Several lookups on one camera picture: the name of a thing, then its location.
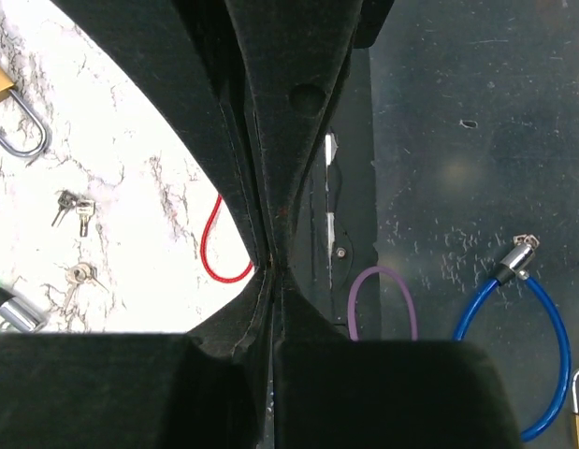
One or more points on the small key pair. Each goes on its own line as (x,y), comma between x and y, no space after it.
(83,207)

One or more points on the red plastic seal tag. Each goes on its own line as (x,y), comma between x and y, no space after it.
(206,253)

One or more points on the brass padlock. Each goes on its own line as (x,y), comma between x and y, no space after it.
(575,408)
(23,133)

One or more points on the green cable lock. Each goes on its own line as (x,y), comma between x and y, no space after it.
(21,314)

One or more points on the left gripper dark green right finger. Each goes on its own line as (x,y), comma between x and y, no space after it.
(432,392)

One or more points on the silver key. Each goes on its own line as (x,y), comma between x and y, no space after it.
(78,275)

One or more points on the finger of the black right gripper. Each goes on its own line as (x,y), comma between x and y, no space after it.
(150,43)
(296,56)

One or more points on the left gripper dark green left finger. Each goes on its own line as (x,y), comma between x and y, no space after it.
(206,388)

